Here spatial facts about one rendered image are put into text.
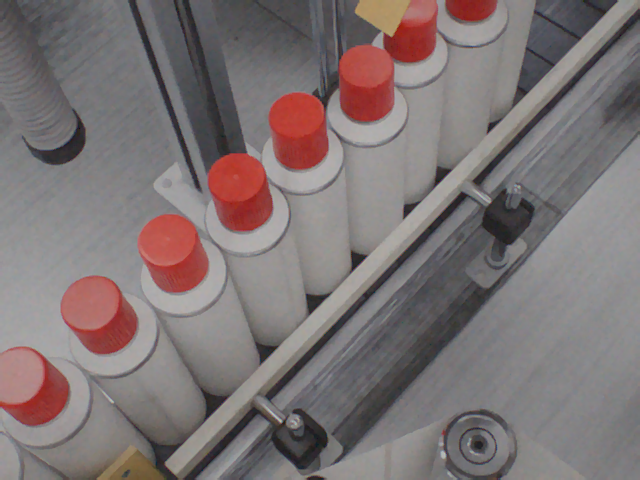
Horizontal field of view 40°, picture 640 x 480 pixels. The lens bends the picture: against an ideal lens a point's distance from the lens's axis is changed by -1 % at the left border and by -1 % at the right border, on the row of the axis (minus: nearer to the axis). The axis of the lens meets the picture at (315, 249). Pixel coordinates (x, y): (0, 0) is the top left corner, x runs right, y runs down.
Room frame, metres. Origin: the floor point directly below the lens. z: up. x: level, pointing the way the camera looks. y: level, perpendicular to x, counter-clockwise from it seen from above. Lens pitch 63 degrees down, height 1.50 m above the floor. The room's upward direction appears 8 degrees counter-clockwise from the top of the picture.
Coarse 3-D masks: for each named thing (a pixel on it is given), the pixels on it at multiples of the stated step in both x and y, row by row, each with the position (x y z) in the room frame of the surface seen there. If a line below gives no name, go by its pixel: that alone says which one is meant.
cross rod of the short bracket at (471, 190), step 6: (468, 180) 0.34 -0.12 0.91; (462, 186) 0.33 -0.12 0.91; (468, 186) 0.33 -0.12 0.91; (474, 186) 0.33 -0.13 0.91; (462, 192) 0.33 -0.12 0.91; (468, 192) 0.33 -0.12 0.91; (474, 192) 0.32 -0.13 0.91; (480, 192) 0.32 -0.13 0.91; (486, 192) 0.32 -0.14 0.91; (474, 198) 0.32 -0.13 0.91; (480, 198) 0.32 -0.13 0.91; (486, 198) 0.32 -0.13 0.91; (492, 198) 0.32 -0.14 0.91; (480, 204) 0.32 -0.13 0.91; (486, 204) 0.31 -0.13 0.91
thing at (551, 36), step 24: (552, 0) 0.53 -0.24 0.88; (576, 0) 0.52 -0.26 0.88; (600, 0) 0.52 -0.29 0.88; (552, 24) 0.50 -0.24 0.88; (576, 24) 0.49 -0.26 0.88; (624, 24) 0.49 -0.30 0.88; (528, 48) 0.48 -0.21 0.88; (552, 48) 0.47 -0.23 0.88; (600, 48) 0.46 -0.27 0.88; (528, 72) 0.45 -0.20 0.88; (360, 264) 0.29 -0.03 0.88; (264, 360) 0.23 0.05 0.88; (216, 408) 0.19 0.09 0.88; (168, 456) 0.16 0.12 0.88
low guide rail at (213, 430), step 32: (608, 32) 0.46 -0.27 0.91; (576, 64) 0.43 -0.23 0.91; (544, 96) 0.40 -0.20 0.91; (512, 128) 0.37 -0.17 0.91; (480, 160) 0.35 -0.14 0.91; (448, 192) 0.33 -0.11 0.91; (416, 224) 0.30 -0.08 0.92; (384, 256) 0.28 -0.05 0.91; (352, 288) 0.26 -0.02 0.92; (320, 320) 0.24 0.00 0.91; (288, 352) 0.22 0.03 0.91; (256, 384) 0.20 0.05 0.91; (224, 416) 0.18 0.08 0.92; (192, 448) 0.16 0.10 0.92
